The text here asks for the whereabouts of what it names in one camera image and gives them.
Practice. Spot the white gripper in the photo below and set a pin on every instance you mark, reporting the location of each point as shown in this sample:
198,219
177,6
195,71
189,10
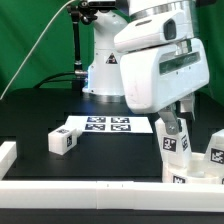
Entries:
155,78

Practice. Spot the white round stool seat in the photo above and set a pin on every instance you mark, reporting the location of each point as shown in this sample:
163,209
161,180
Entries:
194,173

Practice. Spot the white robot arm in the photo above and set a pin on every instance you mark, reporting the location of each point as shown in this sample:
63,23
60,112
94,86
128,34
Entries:
136,25

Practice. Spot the paper sheet with tags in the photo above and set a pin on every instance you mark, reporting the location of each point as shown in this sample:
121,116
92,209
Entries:
110,124

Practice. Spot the white left barrier block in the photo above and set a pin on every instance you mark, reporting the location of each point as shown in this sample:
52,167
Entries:
8,155

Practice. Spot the black camera on mount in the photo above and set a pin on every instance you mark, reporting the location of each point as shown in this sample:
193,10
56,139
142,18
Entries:
99,4

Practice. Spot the white front barrier rail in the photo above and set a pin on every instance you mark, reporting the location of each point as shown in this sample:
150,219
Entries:
111,195

